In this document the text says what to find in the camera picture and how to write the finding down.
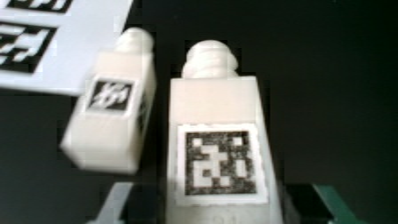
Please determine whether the white fiducial marker sheet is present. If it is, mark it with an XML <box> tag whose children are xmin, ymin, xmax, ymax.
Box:
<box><xmin>0</xmin><ymin>0</ymin><xmax>134</xmax><ymax>95</ymax></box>

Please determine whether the white table leg near sheet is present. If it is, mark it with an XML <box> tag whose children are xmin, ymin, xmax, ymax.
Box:
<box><xmin>60</xmin><ymin>28</ymin><xmax>156</xmax><ymax>174</ymax></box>

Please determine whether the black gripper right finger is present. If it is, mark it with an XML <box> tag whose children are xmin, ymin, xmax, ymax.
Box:
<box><xmin>282</xmin><ymin>184</ymin><xmax>358</xmax><ymax>224</ymax></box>

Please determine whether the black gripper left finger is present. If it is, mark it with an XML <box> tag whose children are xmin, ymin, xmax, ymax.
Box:
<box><xmin>87</xmin><ymin>182</ymin><xmax>133</xmax><ymax>224</ymax></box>

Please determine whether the white table leg with tag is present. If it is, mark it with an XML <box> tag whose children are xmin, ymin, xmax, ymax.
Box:
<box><xmin>165</xmin><ymin>40</ymin><xmax>282</xmax><ymax>224</ymax></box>

